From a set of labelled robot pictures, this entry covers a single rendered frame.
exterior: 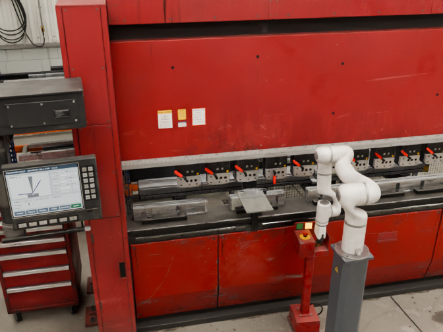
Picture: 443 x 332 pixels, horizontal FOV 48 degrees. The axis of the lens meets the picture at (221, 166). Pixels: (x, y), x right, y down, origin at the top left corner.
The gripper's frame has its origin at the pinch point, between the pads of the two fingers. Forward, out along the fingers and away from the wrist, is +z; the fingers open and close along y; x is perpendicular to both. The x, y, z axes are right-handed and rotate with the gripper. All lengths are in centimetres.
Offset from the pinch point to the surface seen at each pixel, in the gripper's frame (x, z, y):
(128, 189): -137, 57, -170
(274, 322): -26, 74, -1
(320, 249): -0.6, 3.0, 5.3
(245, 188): -46, -27, -30
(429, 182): 95, -16, -39
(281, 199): -20.4, -16.1, -29.4
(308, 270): -6.1, 22.5, 2.8
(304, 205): -3.7, -11.4, -26.1
